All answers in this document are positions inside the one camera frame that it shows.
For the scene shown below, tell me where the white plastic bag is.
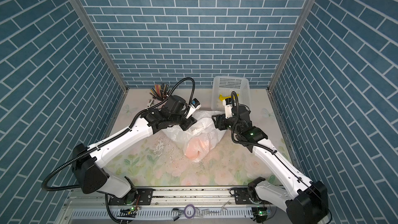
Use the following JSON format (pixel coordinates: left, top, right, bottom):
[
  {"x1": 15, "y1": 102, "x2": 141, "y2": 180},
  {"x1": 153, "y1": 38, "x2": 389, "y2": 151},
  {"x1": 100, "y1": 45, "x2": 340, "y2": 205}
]
[{"x1": 163, "y1": 111, "x2": 225, "y2": 162}]

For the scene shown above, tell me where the pink dragon fruit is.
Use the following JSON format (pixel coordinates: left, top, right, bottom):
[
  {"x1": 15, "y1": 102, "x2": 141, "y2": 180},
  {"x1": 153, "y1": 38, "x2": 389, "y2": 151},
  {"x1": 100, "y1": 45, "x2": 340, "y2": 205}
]
[{"x1": 184, "y1": 136, "x2": 209, "y2": 162}]

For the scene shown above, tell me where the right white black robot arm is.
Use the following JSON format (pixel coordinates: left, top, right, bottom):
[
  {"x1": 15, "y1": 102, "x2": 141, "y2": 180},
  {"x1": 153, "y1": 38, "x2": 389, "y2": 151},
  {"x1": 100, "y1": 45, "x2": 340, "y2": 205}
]
[{"x1": 211, "y1": 106, "x2": 333, "y2": 224}]

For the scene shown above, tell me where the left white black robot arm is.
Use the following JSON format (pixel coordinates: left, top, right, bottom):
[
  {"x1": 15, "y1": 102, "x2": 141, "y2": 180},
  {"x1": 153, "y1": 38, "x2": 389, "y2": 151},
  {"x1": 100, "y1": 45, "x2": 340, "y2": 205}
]
[{"x1": 71, "y1": 95, "x2": 201, "y2": 198}]

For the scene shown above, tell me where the yellow banana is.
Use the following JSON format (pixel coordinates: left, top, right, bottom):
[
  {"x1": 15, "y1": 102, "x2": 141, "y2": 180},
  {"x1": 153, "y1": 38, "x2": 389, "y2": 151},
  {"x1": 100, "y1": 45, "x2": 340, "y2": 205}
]
[{"x1": 219, "y1": 94, "x2": 233, "y2": 102}]

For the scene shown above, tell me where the white plastic basket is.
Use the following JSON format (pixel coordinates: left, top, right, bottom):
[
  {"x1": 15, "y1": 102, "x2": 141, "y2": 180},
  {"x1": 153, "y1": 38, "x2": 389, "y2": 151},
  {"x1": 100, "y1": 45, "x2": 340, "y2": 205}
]
[{"x1": 211, "y1": 76, "x2": 252, "y2": 113}]

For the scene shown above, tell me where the coloured pencils bundle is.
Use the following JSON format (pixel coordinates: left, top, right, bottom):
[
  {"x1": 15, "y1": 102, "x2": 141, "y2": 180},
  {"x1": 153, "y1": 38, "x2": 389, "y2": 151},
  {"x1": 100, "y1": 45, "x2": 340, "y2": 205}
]
[{"x1": 150, "y1": 83, "x2": 171, "y2": 101}]

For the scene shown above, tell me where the purple tape roll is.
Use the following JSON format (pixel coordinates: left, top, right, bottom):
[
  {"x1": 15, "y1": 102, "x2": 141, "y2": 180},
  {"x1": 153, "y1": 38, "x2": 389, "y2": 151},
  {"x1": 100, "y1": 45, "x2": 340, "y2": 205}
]
[{"x1": 183, "y1": 204, "x2": 196, "y2": 219}]

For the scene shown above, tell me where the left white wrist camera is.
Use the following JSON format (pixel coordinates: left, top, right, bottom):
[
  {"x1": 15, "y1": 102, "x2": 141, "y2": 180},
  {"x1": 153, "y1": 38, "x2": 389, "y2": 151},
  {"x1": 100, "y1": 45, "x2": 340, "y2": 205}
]
[{"x1": 186, "y1": 98, "x2": 201, "y2": 119}]

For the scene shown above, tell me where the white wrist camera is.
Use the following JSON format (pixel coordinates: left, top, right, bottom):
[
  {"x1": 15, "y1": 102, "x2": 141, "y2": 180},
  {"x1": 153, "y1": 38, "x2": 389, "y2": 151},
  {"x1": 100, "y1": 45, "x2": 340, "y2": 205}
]
[
  {"x1": 222, "y1": 96, "x2": 236, "y2": 119},
  {"x1": 186, "y1": 98, "x2": 201, "y2": 119}
]

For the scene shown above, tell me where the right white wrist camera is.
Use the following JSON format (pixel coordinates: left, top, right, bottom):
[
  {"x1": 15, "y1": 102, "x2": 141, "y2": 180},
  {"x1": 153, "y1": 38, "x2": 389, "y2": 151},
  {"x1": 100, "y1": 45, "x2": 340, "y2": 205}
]
[{"x1": 222, "y1": 96, "x2": 236, "y2": 119}]

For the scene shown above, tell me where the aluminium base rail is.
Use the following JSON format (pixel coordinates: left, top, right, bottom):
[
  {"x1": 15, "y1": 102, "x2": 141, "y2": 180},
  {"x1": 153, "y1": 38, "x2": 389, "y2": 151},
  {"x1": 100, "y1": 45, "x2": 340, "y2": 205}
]
[{"x1": 56, "y1": 186, "x2": 283, "y2": 224}]

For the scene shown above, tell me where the left black cable conduit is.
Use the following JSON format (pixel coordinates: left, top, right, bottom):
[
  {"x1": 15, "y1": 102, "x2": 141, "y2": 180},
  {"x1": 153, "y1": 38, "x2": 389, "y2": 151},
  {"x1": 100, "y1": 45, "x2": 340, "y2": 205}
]
[{"x1": 41, "y1": 77, "x2": 196, "y2": 192}]

